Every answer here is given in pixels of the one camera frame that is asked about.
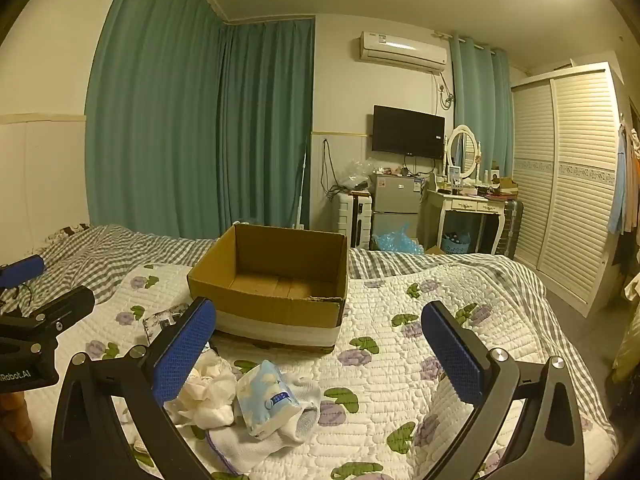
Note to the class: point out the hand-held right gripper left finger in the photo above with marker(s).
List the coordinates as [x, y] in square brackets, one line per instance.
[187, 355]

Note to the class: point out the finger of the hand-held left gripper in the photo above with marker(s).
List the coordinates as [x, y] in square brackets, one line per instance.
[55, 307]
[22, 266]

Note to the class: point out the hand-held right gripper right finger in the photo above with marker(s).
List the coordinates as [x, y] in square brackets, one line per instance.
[452, 355]

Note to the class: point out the black and white packet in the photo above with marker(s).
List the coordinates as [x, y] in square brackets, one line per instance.
[160, 322]

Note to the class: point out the blue and white soft packet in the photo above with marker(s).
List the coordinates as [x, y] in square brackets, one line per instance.
[265, 392]

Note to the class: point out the brown cardboard box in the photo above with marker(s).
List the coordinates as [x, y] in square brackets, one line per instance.
[280, 312]

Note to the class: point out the white mesh cloth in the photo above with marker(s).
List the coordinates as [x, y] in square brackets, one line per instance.
[230, 450]

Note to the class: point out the white sock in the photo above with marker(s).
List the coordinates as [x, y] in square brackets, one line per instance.
[302, 417]

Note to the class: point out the person's left hand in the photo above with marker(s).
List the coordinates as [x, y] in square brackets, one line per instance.
[12, 412]

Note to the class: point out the brown floral pillow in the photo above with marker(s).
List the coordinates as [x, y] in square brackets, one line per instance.
[67, 231]

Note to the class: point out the grey checked bedsheet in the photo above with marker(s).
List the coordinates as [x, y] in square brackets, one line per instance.
[100, 255]

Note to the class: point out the white floral quilt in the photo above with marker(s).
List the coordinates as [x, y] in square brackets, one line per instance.
[390, 385]

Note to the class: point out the blue basket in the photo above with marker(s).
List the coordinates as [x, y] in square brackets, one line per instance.
[456, 246]

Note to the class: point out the blue plastic bag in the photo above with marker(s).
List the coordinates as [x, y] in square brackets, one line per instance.
[395, 242]

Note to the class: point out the white dressing table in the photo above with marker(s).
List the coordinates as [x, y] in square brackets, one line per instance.
[462, 205]

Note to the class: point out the grey cabinet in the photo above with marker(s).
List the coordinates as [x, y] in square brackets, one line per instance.
[395, 200]

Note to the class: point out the white suitcase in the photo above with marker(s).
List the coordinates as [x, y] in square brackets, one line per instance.
[350, 220]

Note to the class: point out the white mop pole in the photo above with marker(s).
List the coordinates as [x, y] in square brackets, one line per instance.
[301, 195]

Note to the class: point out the wide teal curtain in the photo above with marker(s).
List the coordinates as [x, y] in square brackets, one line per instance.
[155, 110]

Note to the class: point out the oval white mirror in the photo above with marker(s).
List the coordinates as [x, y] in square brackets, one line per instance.
[462, 147]

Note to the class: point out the clear plastic bag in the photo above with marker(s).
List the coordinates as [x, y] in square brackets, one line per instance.
[357, 170]

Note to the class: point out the white louvred wardrobe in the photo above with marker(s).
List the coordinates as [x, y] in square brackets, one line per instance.
[575, 175]

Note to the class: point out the black television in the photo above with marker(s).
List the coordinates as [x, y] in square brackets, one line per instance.
[407, 131]

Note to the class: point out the hanging clothes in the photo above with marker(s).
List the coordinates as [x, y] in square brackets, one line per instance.
[625, 185]

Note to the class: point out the narrow teal curtain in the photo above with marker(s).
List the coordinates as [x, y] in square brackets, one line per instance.
[480, 90]

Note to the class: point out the white air conditioner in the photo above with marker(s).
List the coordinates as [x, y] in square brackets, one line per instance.
[402, 50]

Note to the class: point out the small photo frame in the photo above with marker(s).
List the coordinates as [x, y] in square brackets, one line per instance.
[454, 174]

